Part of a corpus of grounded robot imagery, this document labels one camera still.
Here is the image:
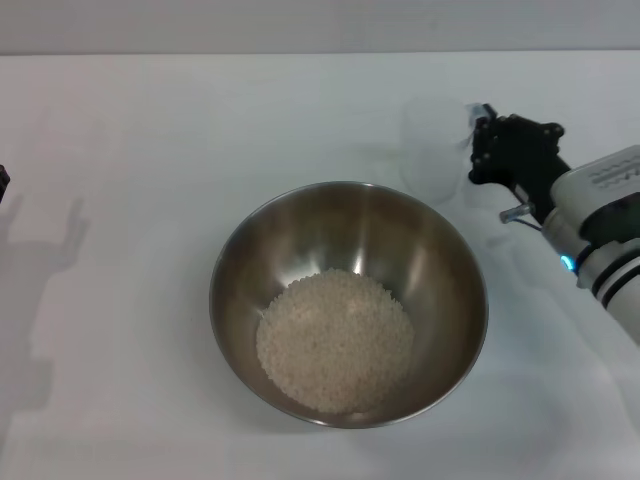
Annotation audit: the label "clear plastic measuring cup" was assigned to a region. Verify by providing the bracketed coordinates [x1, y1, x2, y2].
[402, 96, 489, 205]

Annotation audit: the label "white rice grains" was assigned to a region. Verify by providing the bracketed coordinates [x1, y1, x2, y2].
[255, 267, 417, 416]

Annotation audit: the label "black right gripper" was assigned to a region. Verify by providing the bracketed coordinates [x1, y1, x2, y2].
[468, 104, 572, 225]

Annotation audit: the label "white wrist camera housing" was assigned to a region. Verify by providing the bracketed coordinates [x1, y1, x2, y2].
[548, 144, 640, 236]

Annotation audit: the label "silver plug with blue cable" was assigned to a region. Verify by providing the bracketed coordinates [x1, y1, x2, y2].
[500, 201, 546, 234]

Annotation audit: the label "stainless steel mixing bowl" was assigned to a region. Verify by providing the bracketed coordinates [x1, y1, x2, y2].
[208, 180, 490, 430]

